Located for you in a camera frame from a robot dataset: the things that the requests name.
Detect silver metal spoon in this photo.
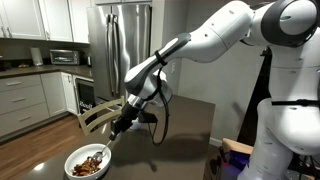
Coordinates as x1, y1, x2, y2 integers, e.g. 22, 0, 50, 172
87, 139, 114, 164

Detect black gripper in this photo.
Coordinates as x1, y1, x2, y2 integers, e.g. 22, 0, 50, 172
109, 102, 142, 141

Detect wooden board under robot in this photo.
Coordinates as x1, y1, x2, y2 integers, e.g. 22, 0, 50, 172
221, 137, 255, 156

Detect white wall cabinet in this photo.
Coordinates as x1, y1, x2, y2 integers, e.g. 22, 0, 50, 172
0, 0, 91, 45

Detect white base cabinets with drawers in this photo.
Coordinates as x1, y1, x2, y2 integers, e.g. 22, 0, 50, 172
0, 71, 78, 138

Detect stainless steel refrigerator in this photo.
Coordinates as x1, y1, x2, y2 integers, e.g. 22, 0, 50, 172
86, 3, 153, 105

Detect silver toaster oven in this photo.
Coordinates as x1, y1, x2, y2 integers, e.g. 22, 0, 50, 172
49, 49, 81, 66

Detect dried fruit and nut mix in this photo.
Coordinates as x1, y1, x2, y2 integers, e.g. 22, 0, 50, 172
71, 158, 102, 177

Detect light wooden chair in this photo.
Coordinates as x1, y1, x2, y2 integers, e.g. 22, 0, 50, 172
77, 95, 127, 136

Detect white paper towel roll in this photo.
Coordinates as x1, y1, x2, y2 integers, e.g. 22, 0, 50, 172
30, 46, 45, 67

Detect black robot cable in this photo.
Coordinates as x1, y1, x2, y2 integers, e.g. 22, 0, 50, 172
146, 49, 172, 147

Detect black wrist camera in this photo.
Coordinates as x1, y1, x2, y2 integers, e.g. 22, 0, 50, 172
138, 111, 159, 125

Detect white ceramic cup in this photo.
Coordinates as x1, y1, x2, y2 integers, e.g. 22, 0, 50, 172
129, 120, 144, 131

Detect white ceramic bowl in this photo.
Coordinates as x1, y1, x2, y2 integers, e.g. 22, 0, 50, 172
63, 143, 113, 180

